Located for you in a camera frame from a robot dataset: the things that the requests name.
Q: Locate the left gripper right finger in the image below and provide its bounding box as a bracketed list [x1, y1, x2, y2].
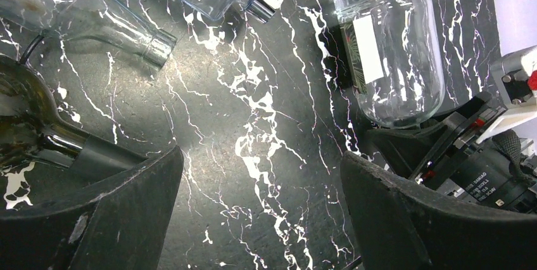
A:
[340, 152, 536, 269]

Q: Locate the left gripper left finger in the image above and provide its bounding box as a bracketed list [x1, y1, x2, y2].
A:
[1, 146, 184, 269]

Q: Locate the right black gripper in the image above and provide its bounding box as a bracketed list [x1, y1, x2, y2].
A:
[365, 92, 506, 184]

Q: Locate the clear round silver-cap bottle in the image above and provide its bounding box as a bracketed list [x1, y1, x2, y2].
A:
[333, 0, 445, 129]

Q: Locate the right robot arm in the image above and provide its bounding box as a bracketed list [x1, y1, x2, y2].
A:
[365, 92, 536, 214]

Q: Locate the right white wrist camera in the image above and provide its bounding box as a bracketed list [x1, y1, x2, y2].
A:
[477, 46, 536, 143]

